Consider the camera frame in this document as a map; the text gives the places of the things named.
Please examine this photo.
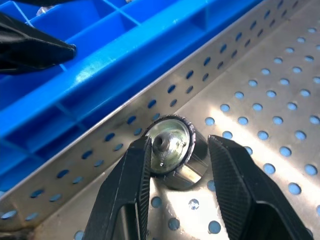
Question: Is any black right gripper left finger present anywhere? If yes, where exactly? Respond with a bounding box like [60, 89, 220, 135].
[83, 136, 153, 240]

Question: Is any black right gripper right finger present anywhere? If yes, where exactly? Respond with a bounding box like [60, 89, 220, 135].
[207, 134, 315, 240]

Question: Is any perforated steel tray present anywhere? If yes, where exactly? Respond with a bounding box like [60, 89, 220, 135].
[0, 0, 320, 240]

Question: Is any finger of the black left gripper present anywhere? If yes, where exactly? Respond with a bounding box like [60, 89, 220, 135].
[13, 0, 76, 4]
[0, 12, 77, 76]

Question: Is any blue compartment tray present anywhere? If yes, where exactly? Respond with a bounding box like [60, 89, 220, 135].
[0, 0, 266, 194]

